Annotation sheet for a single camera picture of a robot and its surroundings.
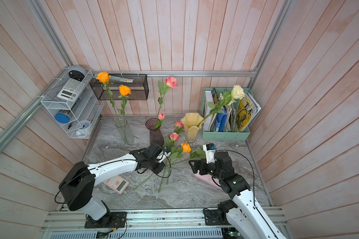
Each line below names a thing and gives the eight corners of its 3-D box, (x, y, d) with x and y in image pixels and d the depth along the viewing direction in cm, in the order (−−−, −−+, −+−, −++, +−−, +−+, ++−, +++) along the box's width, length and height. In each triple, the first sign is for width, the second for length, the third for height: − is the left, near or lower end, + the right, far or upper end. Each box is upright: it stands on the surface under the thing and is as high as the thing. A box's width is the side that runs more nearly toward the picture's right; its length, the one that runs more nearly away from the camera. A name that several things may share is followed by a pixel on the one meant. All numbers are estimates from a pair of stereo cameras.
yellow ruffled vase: (188, 148, 100) (191, 130, 84) (179, 136, 107) (179, 116, 91) (203, 141, 104) (207, 122, 88) (193, 129, 111) (195, 109, 95)
